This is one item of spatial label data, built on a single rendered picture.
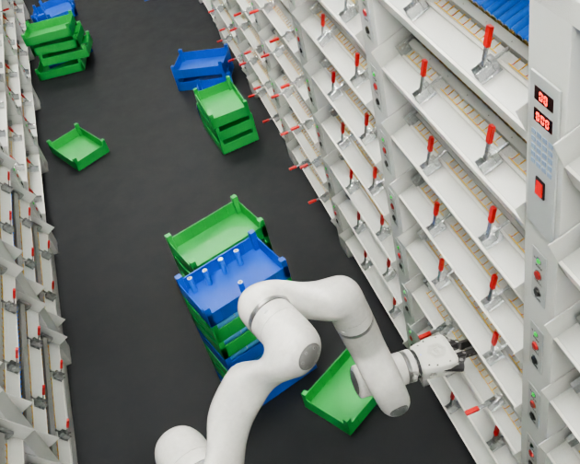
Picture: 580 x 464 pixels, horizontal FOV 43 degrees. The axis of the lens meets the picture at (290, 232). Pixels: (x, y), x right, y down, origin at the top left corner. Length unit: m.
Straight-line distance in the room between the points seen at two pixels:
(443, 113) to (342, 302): 0.44
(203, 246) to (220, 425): 1.18
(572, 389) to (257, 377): 0.61
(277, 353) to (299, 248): 1.69
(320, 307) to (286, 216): 1.76
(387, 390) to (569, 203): 0.78
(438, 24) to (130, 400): 1.90
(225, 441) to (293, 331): 0.29
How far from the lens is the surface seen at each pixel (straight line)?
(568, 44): 1.01
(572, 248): 1.23
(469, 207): 1.60
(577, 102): 1.06
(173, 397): 2.79
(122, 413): 2.83
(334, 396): 2.62
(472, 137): 1.46
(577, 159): 1.11
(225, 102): 3.86
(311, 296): 1.55
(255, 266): 2.41
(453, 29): 1.41
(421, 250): 2.06
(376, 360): 1.76
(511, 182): 1.36
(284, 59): 3.02
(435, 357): 1.92
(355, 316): 1.61
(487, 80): 1.28
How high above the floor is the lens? 2.14
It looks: 42 degrees down
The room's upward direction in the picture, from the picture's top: 15 degrees counter-clockwise
